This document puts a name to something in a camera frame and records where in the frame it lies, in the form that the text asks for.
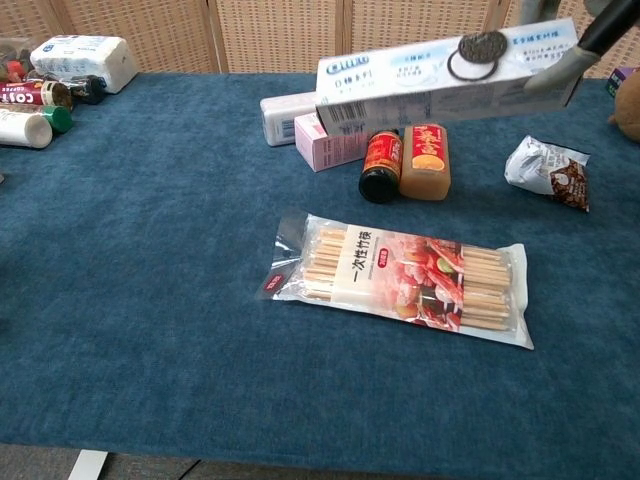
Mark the purple toothpaste box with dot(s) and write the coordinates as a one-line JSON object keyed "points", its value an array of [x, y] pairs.
{"points": [[617, 82]]}

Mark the brown juice bottle white cap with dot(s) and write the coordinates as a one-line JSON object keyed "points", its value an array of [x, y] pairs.
{"points": [[425, 160]]}

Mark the silver brown snack packet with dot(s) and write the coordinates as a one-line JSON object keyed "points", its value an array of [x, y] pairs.
{"points": [[545, 170]]}

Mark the white cylindrical bottle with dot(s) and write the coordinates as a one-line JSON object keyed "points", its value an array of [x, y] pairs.
{"points": [[27, 131]]}

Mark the rattan folding screen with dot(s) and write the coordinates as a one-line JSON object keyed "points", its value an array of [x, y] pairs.
{"points": [[280, 35]]}

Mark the white tissue pack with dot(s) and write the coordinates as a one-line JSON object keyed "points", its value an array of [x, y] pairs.
{"points": [[87, 60]]}

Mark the pink carton box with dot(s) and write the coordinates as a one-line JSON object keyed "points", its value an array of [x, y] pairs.
{"points": [[330, 150]]}

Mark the blue table cloth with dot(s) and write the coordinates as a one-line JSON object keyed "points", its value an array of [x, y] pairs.
{"points": [[150, 280]]}

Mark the clear plastic box red contents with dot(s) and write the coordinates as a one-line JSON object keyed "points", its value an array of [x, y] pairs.
{"points": [[15, 60]]}

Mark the Costa coffee bottle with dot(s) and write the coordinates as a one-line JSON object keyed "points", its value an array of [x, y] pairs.
{"points": [[30, 94]]}

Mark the white table leg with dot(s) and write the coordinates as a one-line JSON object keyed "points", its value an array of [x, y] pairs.
{"points": [[89, 465]]}

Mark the dark sauce bottle red label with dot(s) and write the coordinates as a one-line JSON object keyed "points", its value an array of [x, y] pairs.
{"points": [[381, 170]]}

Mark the small black bottle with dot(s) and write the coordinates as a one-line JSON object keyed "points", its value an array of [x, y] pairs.
{"points": [[90, 90]]}

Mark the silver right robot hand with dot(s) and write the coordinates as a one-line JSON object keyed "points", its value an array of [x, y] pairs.
{"points": [[607, 27]]}

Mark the green cap jar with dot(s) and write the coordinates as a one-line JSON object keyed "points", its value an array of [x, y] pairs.
{"points": [[59, 119]]}

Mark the white bottle blue cap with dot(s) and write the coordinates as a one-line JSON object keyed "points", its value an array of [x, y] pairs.
{"points": [[285, 117]]}

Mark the brown capybara plush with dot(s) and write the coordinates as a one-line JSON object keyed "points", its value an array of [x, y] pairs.
{"points": [[629, 107]]}

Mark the white Oreo cookie box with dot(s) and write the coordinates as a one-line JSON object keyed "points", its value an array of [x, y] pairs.
{"points": [[425, 85]]}

